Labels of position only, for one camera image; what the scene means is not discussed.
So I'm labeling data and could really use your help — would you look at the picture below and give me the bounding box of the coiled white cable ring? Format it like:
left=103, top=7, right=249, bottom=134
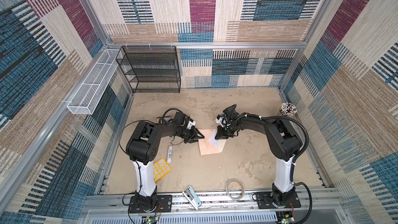
left=225, top=178, right=245, bottom=201

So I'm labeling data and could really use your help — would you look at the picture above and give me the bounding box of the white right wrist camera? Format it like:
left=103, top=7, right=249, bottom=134
left=216, top=114, right=228, bottom=128

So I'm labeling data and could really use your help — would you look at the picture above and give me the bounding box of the white glue stick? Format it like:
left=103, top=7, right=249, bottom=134
left=166, top=145, right=173, bottom=164

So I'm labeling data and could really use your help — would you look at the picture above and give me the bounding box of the light blue stapler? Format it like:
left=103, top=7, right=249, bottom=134
left=182, top=186, right=202, bottom=210

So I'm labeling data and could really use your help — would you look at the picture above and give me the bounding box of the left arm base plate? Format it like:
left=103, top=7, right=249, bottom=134
left=128, top=195, right=173, bottom=214

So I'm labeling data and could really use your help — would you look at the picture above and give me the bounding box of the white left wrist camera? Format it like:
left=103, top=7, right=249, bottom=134
left=186, top=119, right=196, bottom=130

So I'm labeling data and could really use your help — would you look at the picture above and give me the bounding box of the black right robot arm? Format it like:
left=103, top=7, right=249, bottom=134
left=215, top=104, right=309, bottom=208

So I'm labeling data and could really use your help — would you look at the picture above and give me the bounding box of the white letter with green border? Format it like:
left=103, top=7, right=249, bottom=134
left=208, top=130, right=218, bottom=149

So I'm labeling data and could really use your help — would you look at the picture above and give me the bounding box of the black wire shelf rack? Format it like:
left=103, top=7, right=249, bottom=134
left=116, top=46, right=181, bottom=93

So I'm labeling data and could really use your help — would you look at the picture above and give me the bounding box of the white wire mesh basket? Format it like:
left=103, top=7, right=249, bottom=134
left=67, top=49, right=119, bottom=115

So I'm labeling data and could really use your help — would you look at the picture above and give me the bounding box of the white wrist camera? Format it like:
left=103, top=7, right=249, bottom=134
left=186, top=119, right=196, bottom=130
left=216, top=114, right=228, bottom=128

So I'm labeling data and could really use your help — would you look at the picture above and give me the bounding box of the pink envelope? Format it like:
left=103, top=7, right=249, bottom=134
left=199, top=129, right=227, bottom=156

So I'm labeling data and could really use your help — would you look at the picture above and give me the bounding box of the yellow calculator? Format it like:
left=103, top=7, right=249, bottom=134
left=153, top=158, right=171, bottom=182

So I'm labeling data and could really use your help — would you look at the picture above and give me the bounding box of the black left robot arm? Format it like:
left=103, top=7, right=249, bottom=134
left=123, top=108, right=205, bottom=212

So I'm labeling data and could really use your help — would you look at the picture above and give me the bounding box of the cup of pencils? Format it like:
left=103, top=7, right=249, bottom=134
left=278, top=102, right=297, bottom=117

